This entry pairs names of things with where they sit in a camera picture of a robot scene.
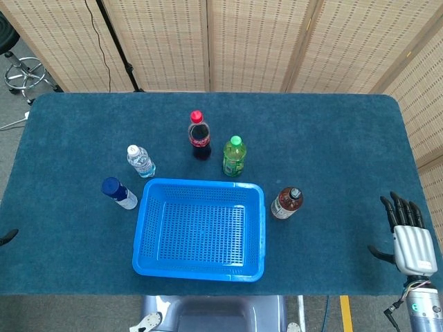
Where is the clear water bottle white cap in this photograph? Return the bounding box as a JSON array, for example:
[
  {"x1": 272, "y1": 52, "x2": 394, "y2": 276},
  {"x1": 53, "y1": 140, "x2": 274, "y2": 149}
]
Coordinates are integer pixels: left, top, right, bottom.
[{"x1": 126, "y1": 145, "x2": 156, "y2": 178}]

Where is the white floor cable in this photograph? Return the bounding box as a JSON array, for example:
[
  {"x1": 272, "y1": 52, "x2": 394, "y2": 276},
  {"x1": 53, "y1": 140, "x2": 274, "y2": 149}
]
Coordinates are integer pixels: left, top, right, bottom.
[{"x1": 0, "y1": 110, "x2": 30, "y2": 131}]

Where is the black stool chrome base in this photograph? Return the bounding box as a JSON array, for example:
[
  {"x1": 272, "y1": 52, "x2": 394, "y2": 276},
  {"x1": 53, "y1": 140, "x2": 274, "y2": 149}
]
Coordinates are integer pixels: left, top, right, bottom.
[{"x1": 0, "y1": 12, "x2": 64, "y2": 107}]

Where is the blue floor cable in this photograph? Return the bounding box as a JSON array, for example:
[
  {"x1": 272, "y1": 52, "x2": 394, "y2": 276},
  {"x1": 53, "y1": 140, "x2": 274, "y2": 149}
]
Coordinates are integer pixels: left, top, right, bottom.
[{"x1": 320, "y1": 295, "x2": 330, "y2": 332}]

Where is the navy white drink bottle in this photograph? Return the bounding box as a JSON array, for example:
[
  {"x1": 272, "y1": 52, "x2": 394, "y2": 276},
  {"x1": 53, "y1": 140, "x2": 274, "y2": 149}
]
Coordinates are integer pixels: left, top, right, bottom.
[{"x1": 101, "y1": 176, "x2": 138, "y2": 210}]

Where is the bamboo folding screen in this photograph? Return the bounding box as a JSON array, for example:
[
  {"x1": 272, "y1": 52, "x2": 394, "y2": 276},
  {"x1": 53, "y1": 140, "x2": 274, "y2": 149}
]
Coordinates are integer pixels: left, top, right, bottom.
[{"x1": 0, "y1": 0, "x2": 443, "y2": 243}]

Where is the white table leg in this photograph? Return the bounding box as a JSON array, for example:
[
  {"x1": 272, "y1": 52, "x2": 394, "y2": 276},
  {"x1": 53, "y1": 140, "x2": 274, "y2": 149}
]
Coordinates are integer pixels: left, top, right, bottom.
[{"x1": 296, "y1": 295, "x2": 307, "y2": 332}]

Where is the brown tea bottle black cap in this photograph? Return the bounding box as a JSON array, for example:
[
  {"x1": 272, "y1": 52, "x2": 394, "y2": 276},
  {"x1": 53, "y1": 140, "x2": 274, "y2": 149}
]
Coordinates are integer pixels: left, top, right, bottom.
[{"x1": 270, "y1": 187, "x2": 305, "y2": 221}]

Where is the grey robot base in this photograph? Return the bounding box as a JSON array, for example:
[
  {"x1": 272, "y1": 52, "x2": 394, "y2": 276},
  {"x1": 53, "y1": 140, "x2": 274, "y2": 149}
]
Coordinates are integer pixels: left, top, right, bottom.
[{"x1": 129, "y1": 295, "x2": 305, "y2": 332}]

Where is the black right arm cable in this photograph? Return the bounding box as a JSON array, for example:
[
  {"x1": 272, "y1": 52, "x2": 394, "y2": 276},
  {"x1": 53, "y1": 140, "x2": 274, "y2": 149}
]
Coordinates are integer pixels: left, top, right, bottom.
[{"x1": 383, "y1": 299, "x2": 406, "y2": 321}]

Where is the thin black hanging cable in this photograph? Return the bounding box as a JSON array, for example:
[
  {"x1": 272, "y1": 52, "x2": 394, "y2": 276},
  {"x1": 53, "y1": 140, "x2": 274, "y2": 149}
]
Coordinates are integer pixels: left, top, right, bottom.
[{"x1": 84, "y1": 0, "x2": 112, "y2": 93}]

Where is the green tea bottle green cap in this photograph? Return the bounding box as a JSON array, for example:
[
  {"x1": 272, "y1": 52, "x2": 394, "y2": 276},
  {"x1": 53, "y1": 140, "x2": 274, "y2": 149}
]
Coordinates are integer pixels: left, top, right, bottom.
[{"x1": 222, "y1": 136, "x2": 248, "y2": 178}]

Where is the cola bottle red cap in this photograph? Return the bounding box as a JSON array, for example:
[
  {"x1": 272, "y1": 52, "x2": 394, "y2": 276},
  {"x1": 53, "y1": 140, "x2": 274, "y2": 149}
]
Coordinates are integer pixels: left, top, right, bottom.
[{"x1": 188, "y1": 110, "x2": 213, "y2": 161}]

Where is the teal tablecloth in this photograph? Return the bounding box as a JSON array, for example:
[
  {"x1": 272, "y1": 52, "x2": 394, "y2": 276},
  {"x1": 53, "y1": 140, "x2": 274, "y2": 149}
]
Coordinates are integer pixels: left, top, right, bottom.
[{"x1": 0, "y1": 92, "x2": 435, "y2": 297}]

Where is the blue plastic basket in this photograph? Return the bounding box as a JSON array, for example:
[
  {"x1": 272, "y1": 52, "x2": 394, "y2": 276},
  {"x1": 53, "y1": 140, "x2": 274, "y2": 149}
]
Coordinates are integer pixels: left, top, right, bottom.
[{"x1": 132, "y1": 178, "x2": 266, "y2": 284}]

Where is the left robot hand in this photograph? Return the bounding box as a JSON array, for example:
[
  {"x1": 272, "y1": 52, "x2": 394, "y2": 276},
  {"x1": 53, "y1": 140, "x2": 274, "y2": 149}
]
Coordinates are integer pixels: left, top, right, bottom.
[{"x1": 0, "y1": 228, "x2": 19, "y2": 247}]

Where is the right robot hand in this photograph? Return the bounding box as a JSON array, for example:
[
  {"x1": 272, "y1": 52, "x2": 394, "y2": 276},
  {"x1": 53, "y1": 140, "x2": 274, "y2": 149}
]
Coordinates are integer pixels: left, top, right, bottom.
[{"x1": 367, "y1": 192, "x2": 439, "y2": 277}]

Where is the black tripod stand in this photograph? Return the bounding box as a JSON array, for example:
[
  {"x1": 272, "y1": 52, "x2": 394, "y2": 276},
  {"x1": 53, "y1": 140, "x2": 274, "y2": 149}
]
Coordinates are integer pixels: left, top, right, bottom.
[{"x1": 96, "y1": 0, "x2": 145, "y2": 93}]

